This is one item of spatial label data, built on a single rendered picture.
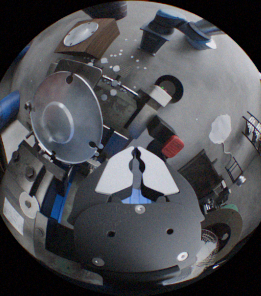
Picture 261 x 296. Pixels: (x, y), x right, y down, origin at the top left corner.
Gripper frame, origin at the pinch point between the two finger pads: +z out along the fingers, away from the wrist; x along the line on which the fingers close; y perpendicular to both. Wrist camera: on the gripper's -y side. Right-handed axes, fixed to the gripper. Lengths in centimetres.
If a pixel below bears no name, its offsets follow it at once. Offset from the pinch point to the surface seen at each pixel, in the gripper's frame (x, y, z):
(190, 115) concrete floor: 66, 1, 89
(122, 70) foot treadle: -9, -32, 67
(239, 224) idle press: 102, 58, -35
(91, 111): -9.3, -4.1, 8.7
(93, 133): -9.7, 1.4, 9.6
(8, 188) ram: -26.4, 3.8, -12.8
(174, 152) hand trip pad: 13.0, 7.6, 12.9
